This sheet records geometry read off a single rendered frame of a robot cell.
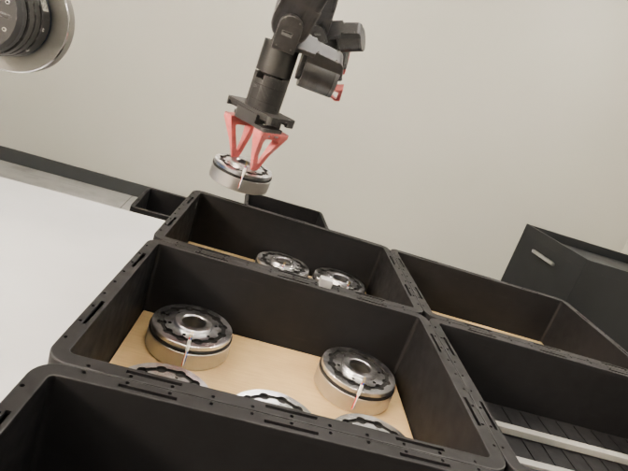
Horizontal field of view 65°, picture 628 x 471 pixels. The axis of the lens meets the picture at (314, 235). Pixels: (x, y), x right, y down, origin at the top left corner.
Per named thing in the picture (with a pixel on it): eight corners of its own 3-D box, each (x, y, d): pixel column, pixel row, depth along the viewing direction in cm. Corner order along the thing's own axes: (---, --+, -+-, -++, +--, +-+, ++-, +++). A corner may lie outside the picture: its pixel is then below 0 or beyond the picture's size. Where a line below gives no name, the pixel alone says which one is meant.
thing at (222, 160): (211, 167, 79) (212, 164, 78) (216, 151, 88) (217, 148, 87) (271, 186, 81) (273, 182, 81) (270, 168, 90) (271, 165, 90)
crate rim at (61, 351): (35, 383, 38) (40, 357, 38) (147, 252, 67) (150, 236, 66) (502, 495, 43) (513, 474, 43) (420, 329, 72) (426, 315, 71)
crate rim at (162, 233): (147, 252, 67) (150, 236, 66) (192, 200, 95) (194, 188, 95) (420, 329, 72) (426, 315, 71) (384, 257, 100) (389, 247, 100)
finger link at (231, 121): (239, 153, 89) (255, 104, 86) (266, 170, 85) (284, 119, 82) (211, 151, 83) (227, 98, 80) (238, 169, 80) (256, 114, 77)
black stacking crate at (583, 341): (397, 383, 75) (425, 318, 71) (369, 299, 103) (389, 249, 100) (626, 443, 80) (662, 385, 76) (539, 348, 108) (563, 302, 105)
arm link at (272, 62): (267, 29, 78) (267, 30, 73) (307, 46, 80) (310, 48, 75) (253, 72, 81) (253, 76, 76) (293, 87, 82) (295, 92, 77)
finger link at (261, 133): (248, 159, 88) (264, 108, 85) (276, 176, 84) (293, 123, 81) (220, 157, 82) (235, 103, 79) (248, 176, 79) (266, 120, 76)
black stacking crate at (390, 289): (134, 313, 70) (150, 240, 66) (180, 245, 98) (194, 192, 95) (395, 382, 75) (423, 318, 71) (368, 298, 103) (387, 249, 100)
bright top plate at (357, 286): (318, 288, 87) (319, 285, 87) (310, 265, 97) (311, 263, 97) (369, 300, 90) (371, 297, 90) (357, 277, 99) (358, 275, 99)
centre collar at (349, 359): (340, 373, 62) (341, 369, 62) (341, 354, 67) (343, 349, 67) (377, 386, 62) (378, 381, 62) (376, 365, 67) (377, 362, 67)
